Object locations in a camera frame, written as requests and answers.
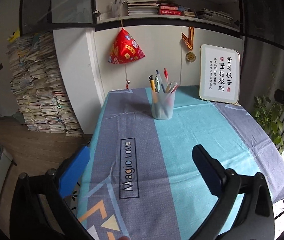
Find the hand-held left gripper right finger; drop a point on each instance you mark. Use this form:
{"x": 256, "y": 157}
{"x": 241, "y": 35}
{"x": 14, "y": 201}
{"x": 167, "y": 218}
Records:
{"x": 204, "y": 170}

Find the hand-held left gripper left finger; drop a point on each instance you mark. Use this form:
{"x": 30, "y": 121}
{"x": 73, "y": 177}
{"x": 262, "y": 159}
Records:
{"x": 74, "y": 172}

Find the frosted plastic cup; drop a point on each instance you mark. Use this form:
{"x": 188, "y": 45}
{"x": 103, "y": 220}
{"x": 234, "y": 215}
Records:
{"x": 162, "y": 105}

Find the red and black pen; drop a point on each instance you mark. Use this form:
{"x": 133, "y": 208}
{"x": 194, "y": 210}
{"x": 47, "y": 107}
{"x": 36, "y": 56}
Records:
{"x": 174, "y": 87}

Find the clear and cream pen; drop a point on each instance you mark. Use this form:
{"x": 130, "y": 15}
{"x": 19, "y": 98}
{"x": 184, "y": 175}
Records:
{"x": 170, "y": 86}

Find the clear pen with green grip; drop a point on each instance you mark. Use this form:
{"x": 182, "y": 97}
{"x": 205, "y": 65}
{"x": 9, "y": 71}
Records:
{"x": 162, "y": 82}

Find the black and yellow pen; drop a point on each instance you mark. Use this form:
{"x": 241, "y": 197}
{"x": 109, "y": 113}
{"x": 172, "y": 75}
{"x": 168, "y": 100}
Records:
{"x": 152, "y": 84}

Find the clear pen with red grip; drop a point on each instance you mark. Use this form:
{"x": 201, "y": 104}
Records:
{"x": 166, "y": 73}

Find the blue capped white pen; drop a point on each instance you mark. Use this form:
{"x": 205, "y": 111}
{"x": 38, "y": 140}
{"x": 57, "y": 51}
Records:
{"x": 157, "y": 76}

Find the green potted plant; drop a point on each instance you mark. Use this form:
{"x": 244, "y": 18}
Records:
{"x": 269, "y": 115}

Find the framed calligraphy sign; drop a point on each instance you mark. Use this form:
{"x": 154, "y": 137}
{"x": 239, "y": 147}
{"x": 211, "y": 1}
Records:
{"x": 219, "y": 73}

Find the dark glass cabinet door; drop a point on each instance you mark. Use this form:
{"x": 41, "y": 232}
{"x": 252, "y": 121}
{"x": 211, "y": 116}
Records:
{"x": 57, "y": 2}
{"x": 264, "y": 12}

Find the tall pile of books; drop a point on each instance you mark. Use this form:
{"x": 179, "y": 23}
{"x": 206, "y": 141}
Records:
{"x": 39, "y": 85}

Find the gold medal with striped ribbon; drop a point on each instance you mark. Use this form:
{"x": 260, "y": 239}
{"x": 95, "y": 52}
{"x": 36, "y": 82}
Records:
{"x": 190, "y": 56}

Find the wide stack of grey books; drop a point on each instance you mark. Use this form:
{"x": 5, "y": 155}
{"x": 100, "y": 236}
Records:
{"x": 214, "y": 16}

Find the small stack of books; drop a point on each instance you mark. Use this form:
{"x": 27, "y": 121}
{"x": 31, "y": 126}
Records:
{"x": 189, "y": 13}

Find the red pyramid hanging ornament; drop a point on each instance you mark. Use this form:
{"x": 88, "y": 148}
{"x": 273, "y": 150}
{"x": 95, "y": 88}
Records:
{"x": 125, "y": 47}

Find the white bookshelf cabinet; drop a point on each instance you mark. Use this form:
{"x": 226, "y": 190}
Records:
{"x": 157, "y": 42}

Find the red hardcover book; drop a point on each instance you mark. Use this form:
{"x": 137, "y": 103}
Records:
{"x": 169, "y": 12}

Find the yellow plush toy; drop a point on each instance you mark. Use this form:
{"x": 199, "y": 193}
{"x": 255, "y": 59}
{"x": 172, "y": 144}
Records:
{"x": 14, "y": 36}

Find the stack of striped magazines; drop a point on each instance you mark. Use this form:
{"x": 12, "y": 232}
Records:
{"x": 143, "y": 6}

